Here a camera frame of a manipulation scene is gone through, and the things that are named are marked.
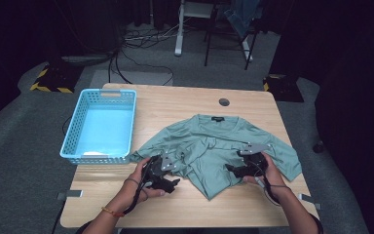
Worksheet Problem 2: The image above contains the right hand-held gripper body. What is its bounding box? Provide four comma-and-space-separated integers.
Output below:
238, 143, 273, 178

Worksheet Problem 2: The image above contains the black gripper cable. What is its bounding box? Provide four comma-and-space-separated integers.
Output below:
254, 161, 285, 207
122, 160, 152, 216

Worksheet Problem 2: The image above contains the light blue plastic basket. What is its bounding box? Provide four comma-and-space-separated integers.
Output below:
59, 88, 137, 165

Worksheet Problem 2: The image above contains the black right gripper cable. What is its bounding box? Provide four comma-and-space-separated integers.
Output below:
254, 161, 285, 207

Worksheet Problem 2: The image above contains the yellow-black striped stand base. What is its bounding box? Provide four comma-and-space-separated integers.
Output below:
29, 63, 81, 95
262, 73, 305, 103

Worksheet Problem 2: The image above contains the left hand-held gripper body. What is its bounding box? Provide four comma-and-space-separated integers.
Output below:
142, 149, 178, 190

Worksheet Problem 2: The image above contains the grey metal table bracket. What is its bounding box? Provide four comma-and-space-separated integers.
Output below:
297, 192, 322, 211
56, 189, 84, 201

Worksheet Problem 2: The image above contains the person's left hand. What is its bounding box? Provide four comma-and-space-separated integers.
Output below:
123, 157, 167, 205

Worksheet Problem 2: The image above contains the orange bracelet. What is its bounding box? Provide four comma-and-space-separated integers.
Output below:
101, 206, 127, 218

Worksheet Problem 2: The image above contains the black metal chair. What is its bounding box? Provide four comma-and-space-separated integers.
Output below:
203, 0, 261, 71

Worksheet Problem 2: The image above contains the green short-sleeved t-shirt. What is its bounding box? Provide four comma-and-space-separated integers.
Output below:
130, 113, 303, 201

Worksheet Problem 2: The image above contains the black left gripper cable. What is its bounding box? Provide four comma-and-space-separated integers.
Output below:
122, 160, 152, 216

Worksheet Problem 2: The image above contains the white desk leg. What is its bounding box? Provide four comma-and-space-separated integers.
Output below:
173, 0, 218, 58

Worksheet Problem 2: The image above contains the small dark round object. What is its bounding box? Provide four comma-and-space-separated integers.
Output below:
312, 139, 326, 154

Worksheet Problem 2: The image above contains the person's right hand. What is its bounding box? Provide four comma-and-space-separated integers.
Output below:
243, 152, 288, 197

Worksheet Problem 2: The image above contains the blue denim cloth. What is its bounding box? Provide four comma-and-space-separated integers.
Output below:
223, 0, 261, 39

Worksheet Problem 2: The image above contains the bundle of floor cables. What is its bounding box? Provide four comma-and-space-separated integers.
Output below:
107, 20, 176, 86

